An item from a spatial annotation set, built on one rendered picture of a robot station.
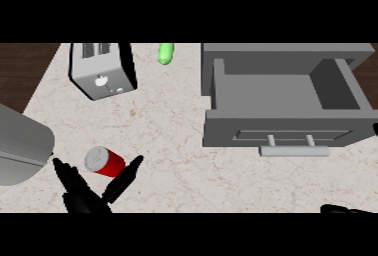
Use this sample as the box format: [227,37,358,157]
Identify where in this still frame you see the grey drawer front with handle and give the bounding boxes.
[202,109,378,158]

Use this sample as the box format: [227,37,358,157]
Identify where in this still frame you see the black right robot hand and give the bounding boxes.
[320,203,378,214]

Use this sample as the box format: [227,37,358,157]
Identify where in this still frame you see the silver toaster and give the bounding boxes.
[69,43,140,102]

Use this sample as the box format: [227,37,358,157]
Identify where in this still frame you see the grey drawer cabinet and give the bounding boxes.
[200,43,378,113]

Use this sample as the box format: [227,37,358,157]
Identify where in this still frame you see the green cucumber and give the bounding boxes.
[157,43,176,66]

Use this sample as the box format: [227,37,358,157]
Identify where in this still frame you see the red can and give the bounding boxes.
[83,145,129,179]

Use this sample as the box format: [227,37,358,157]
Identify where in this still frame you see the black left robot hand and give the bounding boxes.
[51,154,147,214]

